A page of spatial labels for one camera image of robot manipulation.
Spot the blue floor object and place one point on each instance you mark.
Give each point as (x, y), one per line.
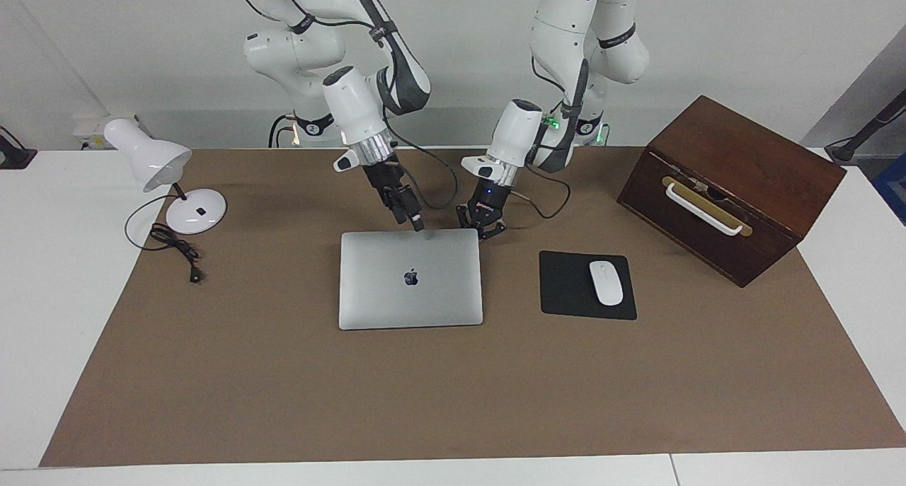
(895, 189)

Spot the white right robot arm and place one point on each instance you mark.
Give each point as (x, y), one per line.
(354, 111)

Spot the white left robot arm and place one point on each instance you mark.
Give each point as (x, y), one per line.
(517, 132)

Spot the brown paper table mat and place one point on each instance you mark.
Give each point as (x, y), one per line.
(453, 401)

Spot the white desk lamp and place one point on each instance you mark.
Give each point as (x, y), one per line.
(141, 150)

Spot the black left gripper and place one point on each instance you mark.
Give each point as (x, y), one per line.
(490, 199)

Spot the grey Apple laptop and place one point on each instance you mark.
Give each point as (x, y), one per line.
(425, 302)

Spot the white computer mouse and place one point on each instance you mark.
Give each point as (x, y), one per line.
(606, 284)

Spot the dark brown wooden box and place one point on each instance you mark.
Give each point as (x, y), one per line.
(743, 153)

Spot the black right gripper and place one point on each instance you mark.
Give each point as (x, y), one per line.
(391, 182)

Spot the black stand base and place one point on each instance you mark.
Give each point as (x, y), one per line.
(14, 159)

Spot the white wall power socket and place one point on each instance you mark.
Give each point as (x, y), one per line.
(88, 126)

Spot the black mouse pad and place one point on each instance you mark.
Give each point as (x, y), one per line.
(566, 288)

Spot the black stand with pole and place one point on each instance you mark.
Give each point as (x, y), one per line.
(842, 150)

